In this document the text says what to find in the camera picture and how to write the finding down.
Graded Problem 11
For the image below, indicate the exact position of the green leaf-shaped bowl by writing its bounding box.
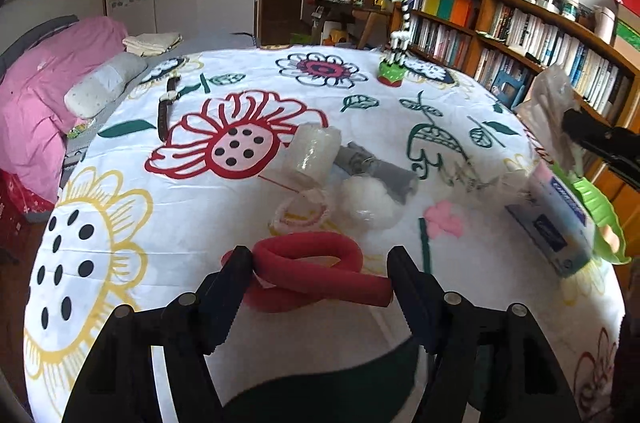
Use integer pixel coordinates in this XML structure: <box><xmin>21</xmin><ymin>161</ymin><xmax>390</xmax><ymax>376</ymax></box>
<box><xmin>551</xmin><ymin>163</ymin><xmax>631</xmax><ymax>266</ymax></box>

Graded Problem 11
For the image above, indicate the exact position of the blue tissue pack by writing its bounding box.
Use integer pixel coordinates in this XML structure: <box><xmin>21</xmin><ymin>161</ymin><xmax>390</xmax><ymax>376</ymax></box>
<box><xmin>506</xmin><ymin>162</ymin><xmax>596</xmax><ymax>278</ymax></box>

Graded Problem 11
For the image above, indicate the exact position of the zebra giraffe push toy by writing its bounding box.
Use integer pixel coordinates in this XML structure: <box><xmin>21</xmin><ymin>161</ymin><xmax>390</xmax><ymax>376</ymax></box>
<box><xmin>378</xmin><ymin>0</ymin><xmax>411</xmax><ymax>88</ymax></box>

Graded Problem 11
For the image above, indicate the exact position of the pink foam hair roller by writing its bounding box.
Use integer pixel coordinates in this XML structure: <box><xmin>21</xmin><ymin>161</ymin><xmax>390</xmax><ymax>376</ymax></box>
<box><xmin>243</xmin><ymin>231</ymin><xmax>393</xmax><ymax>313</ymax></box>

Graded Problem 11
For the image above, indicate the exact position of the pink bed quilt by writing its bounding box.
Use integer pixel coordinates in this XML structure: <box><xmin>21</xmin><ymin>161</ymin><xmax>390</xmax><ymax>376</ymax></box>
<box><xmin>1</xmin><ymin>16</ymin><xmax>127</xmax><ymax>203</ymax></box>

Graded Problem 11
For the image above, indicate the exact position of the floral white tablecloth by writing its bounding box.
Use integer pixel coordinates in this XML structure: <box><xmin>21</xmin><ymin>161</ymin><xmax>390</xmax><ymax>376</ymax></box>
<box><xmin>24</xmin><ymin>47</ymin><xmax>624</xmax><ymax>422</ymax></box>

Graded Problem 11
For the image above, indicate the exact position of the grey bed headboard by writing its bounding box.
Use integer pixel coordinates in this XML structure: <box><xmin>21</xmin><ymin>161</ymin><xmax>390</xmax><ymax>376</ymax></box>
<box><xmin>0</xmin><ymin>14</ymin><xmax>78</xmax><ymax>79</ymax></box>

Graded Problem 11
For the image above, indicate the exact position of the grey white pillow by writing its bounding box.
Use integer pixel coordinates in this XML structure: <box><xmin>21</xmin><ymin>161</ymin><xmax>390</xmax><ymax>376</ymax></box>
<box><xmin>64</xmin><ymin>52</ymin><xmax>148</xmax><ymax>120</ymax></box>

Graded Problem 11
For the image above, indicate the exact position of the orange makeup sponge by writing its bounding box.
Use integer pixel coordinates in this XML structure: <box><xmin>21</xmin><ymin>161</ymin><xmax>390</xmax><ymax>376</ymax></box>
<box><xmin>600</xmin><ymin>225</ymin><xmax>620</xmax><ymax>254</ymax></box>

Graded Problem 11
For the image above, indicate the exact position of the pink butterfly sponge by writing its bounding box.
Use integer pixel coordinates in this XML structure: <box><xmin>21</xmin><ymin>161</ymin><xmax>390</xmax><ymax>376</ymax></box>
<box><xmin>423</xmin><ymin>201</ymin><xmax>464</xmax><ymax>239</ymax></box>

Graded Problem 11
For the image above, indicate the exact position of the pink lace scrunchie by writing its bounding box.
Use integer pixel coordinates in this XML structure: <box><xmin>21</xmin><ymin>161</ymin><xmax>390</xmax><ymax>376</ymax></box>
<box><xmin>269</xmin><ymin>188</ymin><xmax>334</xmax><ymax>235</ymax></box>

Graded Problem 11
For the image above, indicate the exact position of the grey cloth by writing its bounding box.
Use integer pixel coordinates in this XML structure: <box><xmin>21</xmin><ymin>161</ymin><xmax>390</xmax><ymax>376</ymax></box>
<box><xmin>334</xmin><ymin>141</ymin><xmax>419</xmax><ymax>204</ymax></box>

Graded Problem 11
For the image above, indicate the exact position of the wooden desk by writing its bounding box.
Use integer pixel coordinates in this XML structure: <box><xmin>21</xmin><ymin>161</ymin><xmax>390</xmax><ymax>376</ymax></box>
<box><xmin>311</xmin><ymin>0</ymin><xmax>392</xmax><ymax>50</ymax></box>

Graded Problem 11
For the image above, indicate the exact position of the folded cream blanket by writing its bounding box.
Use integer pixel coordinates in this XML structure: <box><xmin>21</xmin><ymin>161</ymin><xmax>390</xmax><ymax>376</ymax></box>
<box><xmin>122</xmin><ymin>33</ymin><xmax>182</xmax><ymax>57</ymax></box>

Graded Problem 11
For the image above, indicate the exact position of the wooden bookshelf with books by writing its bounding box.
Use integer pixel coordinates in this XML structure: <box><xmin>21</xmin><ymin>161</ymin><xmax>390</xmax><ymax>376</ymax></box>
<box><xmin>389</xmin><ymin>0</ymin><xmax>640</xmax><ymax>184</ymax></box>

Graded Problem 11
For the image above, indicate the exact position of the bag of cotton swabs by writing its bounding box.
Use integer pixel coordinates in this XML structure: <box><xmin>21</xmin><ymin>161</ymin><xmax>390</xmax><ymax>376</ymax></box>
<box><xmin>515</xmin><ymin>65</ymin><xmax>585</xmax><ymax>177</ymax></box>

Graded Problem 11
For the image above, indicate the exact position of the bag of cotton balls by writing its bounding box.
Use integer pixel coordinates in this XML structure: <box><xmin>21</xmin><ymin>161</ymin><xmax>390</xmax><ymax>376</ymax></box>
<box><xmin>337</xmin><ymin>176</ymin><xmax>404</xmax><ymax>230</ymax></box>

